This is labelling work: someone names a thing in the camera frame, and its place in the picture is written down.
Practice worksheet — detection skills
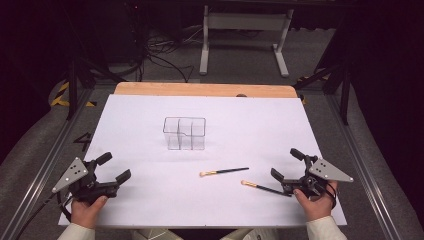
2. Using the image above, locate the person's right leg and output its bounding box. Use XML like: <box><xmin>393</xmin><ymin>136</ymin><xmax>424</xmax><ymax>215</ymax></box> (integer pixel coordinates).
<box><xmin>219</xmin><ymin>227</ymin><xmax>280</xmax><ymax>240</ymax></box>

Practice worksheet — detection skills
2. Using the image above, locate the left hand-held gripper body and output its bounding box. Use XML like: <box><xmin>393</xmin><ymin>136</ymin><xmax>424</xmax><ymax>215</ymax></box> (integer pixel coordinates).
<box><xmin>52</xmin><ymin>157</ymin><xmax>120</xmax><ymax>205</ymax></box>

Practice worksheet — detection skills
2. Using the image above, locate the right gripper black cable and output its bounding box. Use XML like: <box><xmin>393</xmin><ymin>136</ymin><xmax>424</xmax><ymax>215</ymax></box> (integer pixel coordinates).
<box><xmin>321</xmin><ymin>181</ymin><xmax>338</xmax><ymax>210</ymax></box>

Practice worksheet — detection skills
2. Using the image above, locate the black tripod stand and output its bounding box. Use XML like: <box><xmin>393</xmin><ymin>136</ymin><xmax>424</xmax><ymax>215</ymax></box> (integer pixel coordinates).
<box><xmin>292</xmin><ymin>58</ymin><xmax>352</xmax><ymax>127</ymax></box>
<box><xmin>64</xmin><ymin>54</ymin><xmax>128</xmax><ymax>122</ymax></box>

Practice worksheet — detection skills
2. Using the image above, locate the person's left hand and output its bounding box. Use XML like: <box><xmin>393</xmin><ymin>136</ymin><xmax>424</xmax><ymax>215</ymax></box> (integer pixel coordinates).
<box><xmin>70</xmin><ymin>195</ymin><xmax>110</xmax><ymax>230</ymax></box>

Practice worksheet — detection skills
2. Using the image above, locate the person's right hand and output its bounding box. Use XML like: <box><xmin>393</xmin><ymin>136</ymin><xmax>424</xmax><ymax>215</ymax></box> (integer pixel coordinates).
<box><xmin>292</xmin><ymin>179</ymin><xmax>339</xmax><ymax>223</ymax></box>

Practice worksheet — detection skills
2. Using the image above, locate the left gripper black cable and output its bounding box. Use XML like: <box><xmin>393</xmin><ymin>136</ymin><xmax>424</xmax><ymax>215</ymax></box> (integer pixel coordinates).
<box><xmin>14</xmin><ymin>191</ymin><xmax>74</xmax><ymax>240</ymax></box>

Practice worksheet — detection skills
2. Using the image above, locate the aluminium floor rail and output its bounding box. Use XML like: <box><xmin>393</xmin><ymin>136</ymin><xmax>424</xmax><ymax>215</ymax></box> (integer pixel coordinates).
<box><xmin>323</xmin><ymin>94</ymin><xmax>405</xmax><ymax>240</ymax></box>
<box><xmin>0</xmin><ymin>87</ymin><xmax>97</xmax><ymax>240</ymax></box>

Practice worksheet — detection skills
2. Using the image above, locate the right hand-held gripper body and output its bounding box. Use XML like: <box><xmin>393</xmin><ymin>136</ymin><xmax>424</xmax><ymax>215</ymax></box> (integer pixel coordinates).
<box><xmin>281</xmin><ymin>155</ymin><xmax>355</xmax><ymax>198</ymax></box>

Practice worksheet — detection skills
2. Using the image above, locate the bundle of black floor cables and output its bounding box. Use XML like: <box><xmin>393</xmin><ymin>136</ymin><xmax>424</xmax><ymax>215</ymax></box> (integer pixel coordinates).
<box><xmin>141</xmin><ymin>24</ymin><xmax>197</xmax><ymax>84</ymax></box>

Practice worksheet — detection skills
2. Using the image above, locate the black makeup brush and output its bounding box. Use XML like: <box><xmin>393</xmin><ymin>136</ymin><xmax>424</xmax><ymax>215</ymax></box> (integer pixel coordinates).
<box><xmin>240</xmin><ymin>179</ymin><xmax>293</xmax><ymax>198</ymax></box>
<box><xmin>199</xmin><ymin>166</ymin><xmax>250</xmax><ymax>178</ymax></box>

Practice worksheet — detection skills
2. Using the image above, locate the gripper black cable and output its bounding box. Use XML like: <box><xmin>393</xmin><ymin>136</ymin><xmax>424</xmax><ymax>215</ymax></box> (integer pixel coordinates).
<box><xmin>14</xmin><ymin>191</ymin><xmax>74</xmax><ymax>240</ymax></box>
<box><xmin>321</xmin><ymin>181</ymin><xmax>338</xmax><ymax>210</ymax></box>

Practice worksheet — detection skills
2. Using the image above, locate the clear plastic organizer box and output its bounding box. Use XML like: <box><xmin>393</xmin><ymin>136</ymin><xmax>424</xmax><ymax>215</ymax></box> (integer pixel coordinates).
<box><xmin>162</xmin><ymin>116</ymin><xmax>207</xmax><ymax>151</ymax></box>

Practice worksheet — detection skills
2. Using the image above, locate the white metal stand frame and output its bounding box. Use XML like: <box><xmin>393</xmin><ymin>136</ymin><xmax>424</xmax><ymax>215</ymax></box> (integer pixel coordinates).
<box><xmin>198</xmin><ymin>4</ymin><xmax>295</xmax><ymax>79</ymax></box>

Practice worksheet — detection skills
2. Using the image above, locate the white table sheet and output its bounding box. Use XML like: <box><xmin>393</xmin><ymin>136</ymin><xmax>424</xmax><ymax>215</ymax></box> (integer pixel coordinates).
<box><xmin>58</xmin><ymin>94</ymin><xmax>348</xmax><ymax>230</ymax></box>

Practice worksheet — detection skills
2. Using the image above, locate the yellow black hazard tape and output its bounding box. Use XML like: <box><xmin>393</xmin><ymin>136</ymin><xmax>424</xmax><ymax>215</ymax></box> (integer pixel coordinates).
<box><xmin>296</xmin><ymin>67</ymin><xmax>332</xmax><ymax>83</ymax></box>
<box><xmin>49</xmin><ymin>81</ymin><xmax>98</xmax><ymax>109</ymax></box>

